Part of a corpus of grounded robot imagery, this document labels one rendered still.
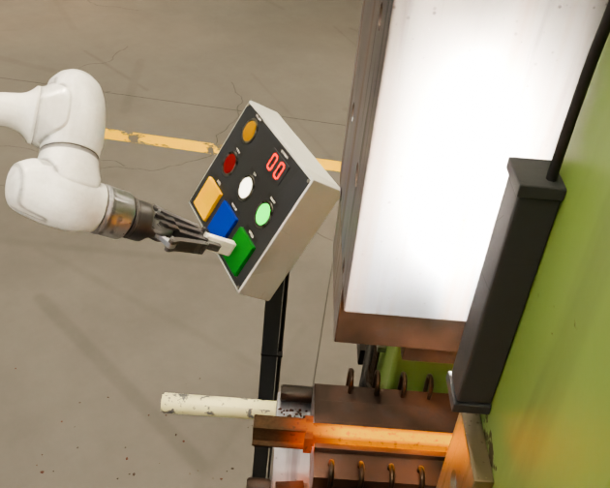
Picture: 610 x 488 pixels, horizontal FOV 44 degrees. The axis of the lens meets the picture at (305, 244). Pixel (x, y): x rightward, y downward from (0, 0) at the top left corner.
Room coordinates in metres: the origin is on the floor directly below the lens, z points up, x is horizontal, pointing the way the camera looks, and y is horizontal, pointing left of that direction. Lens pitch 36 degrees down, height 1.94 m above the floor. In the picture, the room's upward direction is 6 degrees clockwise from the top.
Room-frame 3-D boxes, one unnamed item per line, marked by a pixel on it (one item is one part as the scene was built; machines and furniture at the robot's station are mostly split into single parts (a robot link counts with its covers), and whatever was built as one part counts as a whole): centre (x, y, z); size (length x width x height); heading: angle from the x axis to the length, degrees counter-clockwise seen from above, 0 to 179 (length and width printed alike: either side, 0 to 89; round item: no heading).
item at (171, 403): (1.15, 0.06, 0.62); 0.44 x 0.05 x 0.05; 93
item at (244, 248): (1.21, 0.13, 1.01); 0.07 x 0.05 x 0.07; 28
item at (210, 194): (1.39, 0.22, 1.01); 0.07 x 0.05 x 0.07; 28
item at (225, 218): (1.30, 0.17, 1.01); 0.07 x 0.05 x 0.07; 28
